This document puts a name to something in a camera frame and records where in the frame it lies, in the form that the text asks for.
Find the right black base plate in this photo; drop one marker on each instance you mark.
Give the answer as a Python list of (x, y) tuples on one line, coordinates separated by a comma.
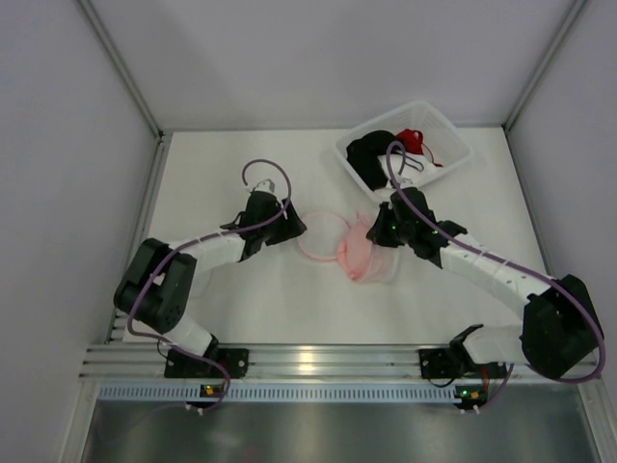
[(441, 363)]

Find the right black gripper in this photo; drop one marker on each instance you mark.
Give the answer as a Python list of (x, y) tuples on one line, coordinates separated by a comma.
[(382, 231)]

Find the pink bra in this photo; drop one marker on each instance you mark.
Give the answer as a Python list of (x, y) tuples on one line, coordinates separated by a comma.
[(362, 261)]

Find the red garment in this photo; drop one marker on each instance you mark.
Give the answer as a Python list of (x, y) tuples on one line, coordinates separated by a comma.
[(413, 141)]

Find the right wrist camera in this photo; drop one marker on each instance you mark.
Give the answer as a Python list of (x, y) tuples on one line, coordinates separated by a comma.
[(402, 182)]

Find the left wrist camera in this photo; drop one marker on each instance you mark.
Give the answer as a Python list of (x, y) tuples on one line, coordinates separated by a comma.
[(267, 186)]

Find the pink trimmed mesh laundry bag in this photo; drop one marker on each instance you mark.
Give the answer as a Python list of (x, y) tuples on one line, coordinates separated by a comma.
[(325, 231)]

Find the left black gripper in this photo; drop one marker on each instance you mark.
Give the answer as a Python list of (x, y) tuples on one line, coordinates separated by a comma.
[(287, 225)]

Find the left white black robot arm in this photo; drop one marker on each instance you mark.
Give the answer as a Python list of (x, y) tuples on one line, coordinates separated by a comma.
[(156, 287)]

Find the aluminium mounting rail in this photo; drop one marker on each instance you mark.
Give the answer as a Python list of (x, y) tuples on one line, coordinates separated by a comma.
[(288, 344)]

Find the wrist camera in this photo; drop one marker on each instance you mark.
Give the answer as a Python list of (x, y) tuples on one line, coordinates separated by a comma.
[(402, 182), (267, 186)]

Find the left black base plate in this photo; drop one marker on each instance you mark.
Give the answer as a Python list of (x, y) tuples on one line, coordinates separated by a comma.
[(234, 360)]

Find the perforated white cable duct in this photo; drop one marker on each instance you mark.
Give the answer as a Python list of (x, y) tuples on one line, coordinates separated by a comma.
[(288, 393)]

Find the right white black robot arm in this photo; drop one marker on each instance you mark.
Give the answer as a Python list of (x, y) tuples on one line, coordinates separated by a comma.
[(557, 325)]

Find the white plastic basket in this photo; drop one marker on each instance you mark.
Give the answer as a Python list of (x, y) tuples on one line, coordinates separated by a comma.
[(441, 136)]

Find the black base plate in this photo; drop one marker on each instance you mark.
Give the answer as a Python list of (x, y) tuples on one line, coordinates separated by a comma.
[(234, 360), (441, 363)]

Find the black garment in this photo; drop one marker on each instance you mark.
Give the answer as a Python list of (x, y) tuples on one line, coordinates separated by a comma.
[(363, 156)]

